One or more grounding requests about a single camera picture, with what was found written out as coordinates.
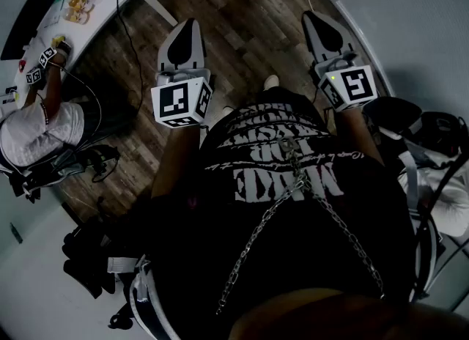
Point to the white paper sheet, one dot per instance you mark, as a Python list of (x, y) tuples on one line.
[(53, 16)]

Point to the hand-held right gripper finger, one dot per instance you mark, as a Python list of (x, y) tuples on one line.
[(311, 38), (335, 38)]

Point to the white shoe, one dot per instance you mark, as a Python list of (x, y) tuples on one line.
[(271, 82), (227, 110)]

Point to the another person's forearm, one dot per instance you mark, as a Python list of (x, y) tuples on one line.
[(51, 89)]

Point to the plastic bag of yellow snacks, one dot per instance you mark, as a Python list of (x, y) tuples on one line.
[(77, 7)]

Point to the person's left forearm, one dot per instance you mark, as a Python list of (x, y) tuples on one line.
[(176, 159)]

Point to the black printed t-shirt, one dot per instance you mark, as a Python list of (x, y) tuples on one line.
[(293, 258)]

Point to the person's right forearm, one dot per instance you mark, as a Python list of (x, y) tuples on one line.
[(357, 133)]

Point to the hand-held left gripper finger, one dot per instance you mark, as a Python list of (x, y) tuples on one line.
[(199, 52), (164, 56)]

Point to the white power adapter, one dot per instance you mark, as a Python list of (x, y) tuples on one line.
[(9, 98)]

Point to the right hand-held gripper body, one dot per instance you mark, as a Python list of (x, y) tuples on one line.
[(353, 85)]

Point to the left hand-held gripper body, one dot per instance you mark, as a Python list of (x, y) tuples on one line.
[(176, 100)]

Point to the black bag with white buckle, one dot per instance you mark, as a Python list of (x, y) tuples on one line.
[(88, 258)]

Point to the white table leg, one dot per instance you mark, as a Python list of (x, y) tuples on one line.
[(157, 7)]

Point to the white cloth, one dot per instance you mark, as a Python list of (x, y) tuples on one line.
[(450, 199)]

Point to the black computer monitor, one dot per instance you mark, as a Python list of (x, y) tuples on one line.
[(36, 9)]

